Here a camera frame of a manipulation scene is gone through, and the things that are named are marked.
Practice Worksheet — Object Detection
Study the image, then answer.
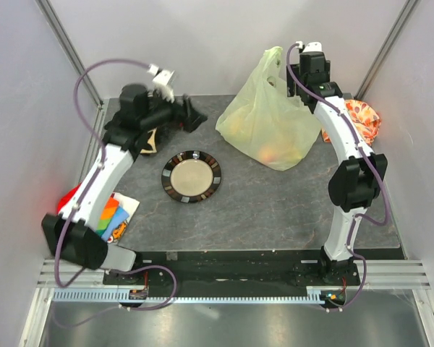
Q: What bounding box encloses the orange floral cloth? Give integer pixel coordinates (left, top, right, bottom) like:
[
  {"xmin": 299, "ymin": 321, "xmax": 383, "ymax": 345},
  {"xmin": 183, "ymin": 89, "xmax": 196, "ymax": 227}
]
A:
[{"xmin": 342, "ymin": 99, "xmax": 381, "ymax": 146}]

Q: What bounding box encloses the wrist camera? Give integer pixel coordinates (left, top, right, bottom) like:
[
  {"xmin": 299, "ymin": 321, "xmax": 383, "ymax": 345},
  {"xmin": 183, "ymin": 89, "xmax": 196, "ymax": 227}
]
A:
[
  {"xmin": 148, "ymin": 64, "xmax": 175, "ymax": 103},
  {"xmin": 295, "ymin": 41, "xmax": 323, "ymax": 53}
]

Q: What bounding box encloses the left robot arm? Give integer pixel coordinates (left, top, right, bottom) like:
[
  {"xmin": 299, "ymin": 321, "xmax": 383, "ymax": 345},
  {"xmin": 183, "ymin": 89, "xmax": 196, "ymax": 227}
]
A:
[{"xmin": 41, "ymin": 84, "xmax": 208, "ymax": 284}]

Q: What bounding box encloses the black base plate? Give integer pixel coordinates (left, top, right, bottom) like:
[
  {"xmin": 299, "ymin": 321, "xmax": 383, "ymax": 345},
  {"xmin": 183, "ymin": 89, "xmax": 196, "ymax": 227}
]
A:
[{"xmin": 103, "ymin": 249, "xmax": 362, "ymax": 288}]

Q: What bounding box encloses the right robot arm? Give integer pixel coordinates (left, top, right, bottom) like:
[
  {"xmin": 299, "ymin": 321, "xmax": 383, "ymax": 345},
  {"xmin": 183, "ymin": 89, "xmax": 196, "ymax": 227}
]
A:
[{"xmin": 286, "ymin": 43, "xmax": 390, "ymax": 285}]

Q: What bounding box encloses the rainbow striped cloth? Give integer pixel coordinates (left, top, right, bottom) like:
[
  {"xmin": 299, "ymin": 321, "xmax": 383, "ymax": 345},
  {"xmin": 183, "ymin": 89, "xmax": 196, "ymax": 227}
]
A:
[{"xmin": 56, "ymin": 182, "xmax": 141, "ymax": 245}]

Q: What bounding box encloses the grey slotted cable duct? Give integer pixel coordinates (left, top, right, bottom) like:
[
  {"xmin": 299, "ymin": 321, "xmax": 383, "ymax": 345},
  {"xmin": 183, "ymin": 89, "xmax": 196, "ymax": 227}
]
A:
[{"xmin": 52, "ymin": 288, "xmax": 335, "ymax": 304}]

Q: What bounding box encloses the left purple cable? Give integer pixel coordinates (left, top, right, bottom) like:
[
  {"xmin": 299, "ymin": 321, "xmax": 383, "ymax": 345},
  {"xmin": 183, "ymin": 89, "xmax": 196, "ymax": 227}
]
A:
[{"xmin": 52, "ymin": 59, "xmax": 178, "ymax": 328}]

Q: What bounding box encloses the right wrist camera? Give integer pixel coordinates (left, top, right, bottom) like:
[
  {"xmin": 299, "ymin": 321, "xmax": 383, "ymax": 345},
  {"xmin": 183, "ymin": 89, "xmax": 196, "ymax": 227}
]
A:
[{"xmin": 295, "ymin": 41, "xmax": 323, "ymax": 53}]

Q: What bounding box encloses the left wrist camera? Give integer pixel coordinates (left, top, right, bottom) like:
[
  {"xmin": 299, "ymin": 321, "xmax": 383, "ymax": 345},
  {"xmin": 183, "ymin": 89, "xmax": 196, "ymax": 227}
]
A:
[{"xmin": 148, "ymin": 64, "xmax": 175, "ymax": 103}]

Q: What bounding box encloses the black rimmed ceramic plate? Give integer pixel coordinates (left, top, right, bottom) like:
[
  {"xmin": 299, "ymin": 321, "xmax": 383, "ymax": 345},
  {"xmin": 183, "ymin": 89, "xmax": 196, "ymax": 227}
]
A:
[{"xmin": 161, "ymin": 150, "xmax": 223, "ymax": 204}]

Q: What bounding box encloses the orange fake fruit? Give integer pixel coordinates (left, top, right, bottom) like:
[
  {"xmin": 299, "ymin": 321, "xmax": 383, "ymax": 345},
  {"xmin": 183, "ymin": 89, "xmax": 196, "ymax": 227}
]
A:
[{"xmin": 258, "ymin": 144, "xmax": 285, "ymax": 167}]

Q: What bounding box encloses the pale green plastic bag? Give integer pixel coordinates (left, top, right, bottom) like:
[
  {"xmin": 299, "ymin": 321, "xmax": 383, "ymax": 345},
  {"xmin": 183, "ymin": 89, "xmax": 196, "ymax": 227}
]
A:
[{"xmin": 216, "ymin": 46, "xmax": 321, "ymax": 171}]

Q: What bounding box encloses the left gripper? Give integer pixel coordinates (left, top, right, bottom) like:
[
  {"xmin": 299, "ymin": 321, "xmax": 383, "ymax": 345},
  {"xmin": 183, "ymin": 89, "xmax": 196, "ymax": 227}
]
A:
[{"xmin": 140, "ymin": 87, "xmax": 206, "ymax": 134}]

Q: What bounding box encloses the black floral patterned cloth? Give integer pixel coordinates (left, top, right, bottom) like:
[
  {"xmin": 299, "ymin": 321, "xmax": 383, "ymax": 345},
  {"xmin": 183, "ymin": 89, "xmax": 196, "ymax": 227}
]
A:
[{"xmin": 102, "ymin": 120, "xmax": 184, "ymax": 160}]

